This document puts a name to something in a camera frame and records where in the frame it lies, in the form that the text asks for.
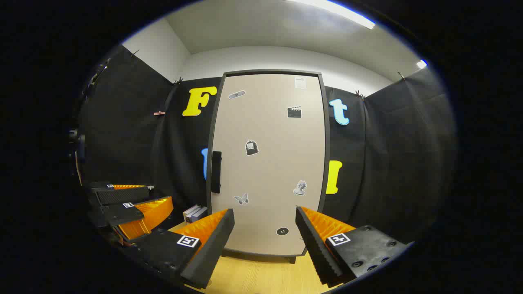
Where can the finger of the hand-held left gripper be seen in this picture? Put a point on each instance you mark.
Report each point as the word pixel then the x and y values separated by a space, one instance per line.
pixel 120 214
pixel 122 195

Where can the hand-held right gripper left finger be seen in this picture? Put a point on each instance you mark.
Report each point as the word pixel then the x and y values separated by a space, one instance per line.
pixel 212 245

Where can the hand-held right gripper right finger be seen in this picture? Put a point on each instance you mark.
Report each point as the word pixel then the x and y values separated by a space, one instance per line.
pixel 316 245

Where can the beige cabinet door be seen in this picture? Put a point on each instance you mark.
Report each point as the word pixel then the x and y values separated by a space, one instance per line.
pixel 269 171

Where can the dark grey cabinet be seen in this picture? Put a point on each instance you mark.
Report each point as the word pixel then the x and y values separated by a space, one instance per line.
pixel 327 134

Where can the grey blue book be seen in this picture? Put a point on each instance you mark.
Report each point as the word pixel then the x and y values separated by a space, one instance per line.
pixel 202 213

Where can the white book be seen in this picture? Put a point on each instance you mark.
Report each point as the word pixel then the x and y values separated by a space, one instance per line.
pixel 190 210

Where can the black backdrop cloth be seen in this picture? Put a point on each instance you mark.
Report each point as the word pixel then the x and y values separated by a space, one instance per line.
pixel 122 134

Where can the black cloth clip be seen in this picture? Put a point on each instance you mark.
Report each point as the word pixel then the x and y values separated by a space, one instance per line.
pixel 177 81
pixel 134 53
pixel 359 94

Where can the small ceiling light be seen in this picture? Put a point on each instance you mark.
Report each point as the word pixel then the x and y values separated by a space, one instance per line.
pixel 421 63

